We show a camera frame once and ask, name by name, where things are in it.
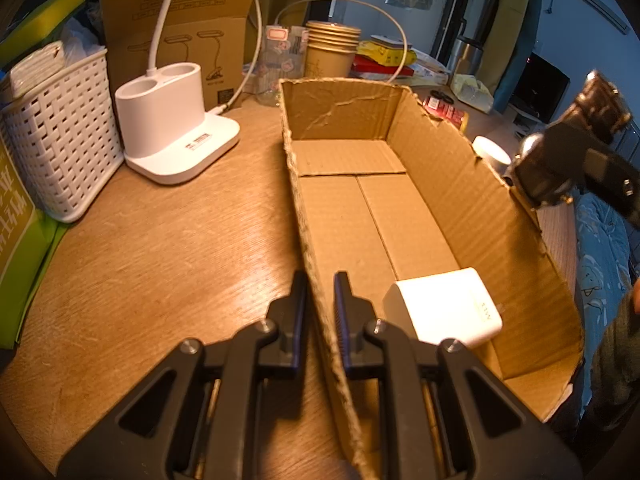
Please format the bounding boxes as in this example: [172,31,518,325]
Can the red jar with gold lid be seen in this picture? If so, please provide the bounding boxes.
[422,97,471,133]

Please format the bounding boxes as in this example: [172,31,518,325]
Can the white woven plastic basket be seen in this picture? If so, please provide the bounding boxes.
[0,50,126,223]

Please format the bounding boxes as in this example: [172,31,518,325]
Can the clear plastic bag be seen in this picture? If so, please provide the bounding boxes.
[57,17,107,63]

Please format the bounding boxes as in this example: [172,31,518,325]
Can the clear glass with stickers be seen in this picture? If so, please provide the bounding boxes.
[250,24,308,107]

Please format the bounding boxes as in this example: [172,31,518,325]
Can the white desk lamp base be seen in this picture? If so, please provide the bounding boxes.
[115,0,242,186]

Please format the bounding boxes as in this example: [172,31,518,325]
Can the metal thermos flask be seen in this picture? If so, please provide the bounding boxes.
[450,36,485,86]

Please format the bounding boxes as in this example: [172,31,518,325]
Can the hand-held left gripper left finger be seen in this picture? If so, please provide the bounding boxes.
[56,270,309,480]

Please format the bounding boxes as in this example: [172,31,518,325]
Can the pale yellow paper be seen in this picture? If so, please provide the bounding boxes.
[450,74,496,113]

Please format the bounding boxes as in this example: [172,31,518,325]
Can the person's right forearm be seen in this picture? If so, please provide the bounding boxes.
[592,282,640,431]

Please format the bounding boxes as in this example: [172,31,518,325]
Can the brown cardboard box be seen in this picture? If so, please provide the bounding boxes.
[277,77,586,480]

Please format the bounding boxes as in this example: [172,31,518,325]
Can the red book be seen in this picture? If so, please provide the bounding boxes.
[350,54,416,81]

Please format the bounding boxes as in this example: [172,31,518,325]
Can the stack of paper cups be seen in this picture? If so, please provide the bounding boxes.
[304,20,362,81]

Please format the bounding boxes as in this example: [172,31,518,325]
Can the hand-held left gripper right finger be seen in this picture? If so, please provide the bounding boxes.
[334,271,584,480]

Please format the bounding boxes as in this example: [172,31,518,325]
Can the white pill bottle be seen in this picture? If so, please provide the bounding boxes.
[471,136,513,173]

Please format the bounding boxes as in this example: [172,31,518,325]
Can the white cable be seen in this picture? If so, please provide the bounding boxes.
[210,0,408,116]

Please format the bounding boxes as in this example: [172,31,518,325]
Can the green yellow carton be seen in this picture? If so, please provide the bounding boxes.
[0,0,87,68]

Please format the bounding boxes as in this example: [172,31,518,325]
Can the black monitor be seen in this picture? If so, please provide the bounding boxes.
[510,52,571,123]

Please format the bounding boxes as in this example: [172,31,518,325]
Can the green printed bag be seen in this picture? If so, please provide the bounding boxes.
[0,135,68,351]

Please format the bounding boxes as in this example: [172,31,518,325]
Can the white charger adapter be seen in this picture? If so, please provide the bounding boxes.
[382,267,503,348]

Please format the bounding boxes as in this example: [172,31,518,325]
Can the brown cardboard lamp packaging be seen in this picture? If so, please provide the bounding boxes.
[99,0,262,111]

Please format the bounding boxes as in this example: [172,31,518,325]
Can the white tissue pack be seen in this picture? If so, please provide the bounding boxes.
[0,42,66,103]

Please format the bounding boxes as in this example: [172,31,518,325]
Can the yellow packet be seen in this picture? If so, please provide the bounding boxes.
[357,35,418,66]

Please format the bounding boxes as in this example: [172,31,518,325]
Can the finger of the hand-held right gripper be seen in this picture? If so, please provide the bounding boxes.
[542,122,618,171]
[582,149,640,223]

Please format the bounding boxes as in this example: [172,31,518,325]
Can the blue printed blanket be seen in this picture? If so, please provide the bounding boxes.
[575,195,640,341]

